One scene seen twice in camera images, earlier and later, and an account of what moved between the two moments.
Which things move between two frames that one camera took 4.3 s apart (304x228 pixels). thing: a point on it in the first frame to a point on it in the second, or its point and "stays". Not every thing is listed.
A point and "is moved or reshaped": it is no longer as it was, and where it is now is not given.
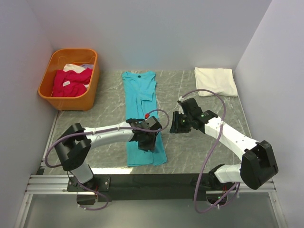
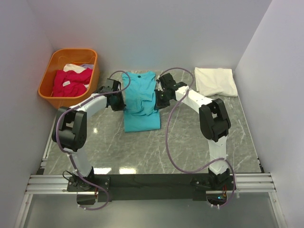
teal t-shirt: (141, 103) is moved or reshaped
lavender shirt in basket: (85, 66) stays
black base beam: (156, 186) stays
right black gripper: (175, 127) to (159, 104)
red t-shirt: (71, 83) stays
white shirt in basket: (69, 67) stays
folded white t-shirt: (220, 81) stays
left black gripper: (150, 146) to (121, 106)
